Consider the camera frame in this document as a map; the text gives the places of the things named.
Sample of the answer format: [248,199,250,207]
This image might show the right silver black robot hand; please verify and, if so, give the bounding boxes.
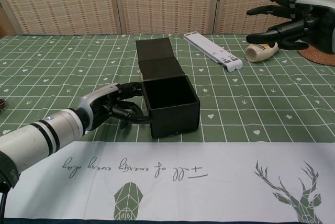
[245,0,335,53]

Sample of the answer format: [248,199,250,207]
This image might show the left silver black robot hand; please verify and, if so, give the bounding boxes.
[77,82,154,132]

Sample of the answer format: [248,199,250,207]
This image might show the black folding cardboard box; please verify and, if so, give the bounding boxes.
[135,38,201,139]

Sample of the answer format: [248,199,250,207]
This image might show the round brown woven coaster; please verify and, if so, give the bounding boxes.
[297,46,335,65]

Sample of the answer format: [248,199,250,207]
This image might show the mayonnaise squeeze bottle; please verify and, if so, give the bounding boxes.
[244,41,280,63]

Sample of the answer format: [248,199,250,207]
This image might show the white folding stand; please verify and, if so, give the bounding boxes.
[183,32,243,72]

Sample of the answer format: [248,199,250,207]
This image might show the green grid deer tablecloth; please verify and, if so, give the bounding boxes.
[0,32,335,222]

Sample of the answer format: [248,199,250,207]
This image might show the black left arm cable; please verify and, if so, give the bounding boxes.
[0,182,10,219]

